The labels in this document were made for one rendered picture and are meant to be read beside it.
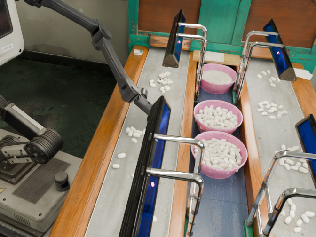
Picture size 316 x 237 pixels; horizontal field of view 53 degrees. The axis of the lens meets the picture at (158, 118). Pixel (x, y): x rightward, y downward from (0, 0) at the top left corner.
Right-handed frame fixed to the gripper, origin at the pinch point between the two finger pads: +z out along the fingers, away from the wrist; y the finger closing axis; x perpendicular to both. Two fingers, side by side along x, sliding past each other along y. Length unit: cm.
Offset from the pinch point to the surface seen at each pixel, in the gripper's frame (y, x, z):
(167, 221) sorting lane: -58, -4, 7
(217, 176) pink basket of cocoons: -27.9, -14.9, 24.4
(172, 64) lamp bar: 7.5, -23.4, -19.1
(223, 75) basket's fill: 61, -20, 27
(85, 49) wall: 169, 104, -40
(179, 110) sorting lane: 13.7, -3.4, 6.3
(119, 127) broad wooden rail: -8.0, 15.0, -16.6
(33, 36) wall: 176, 141, -88
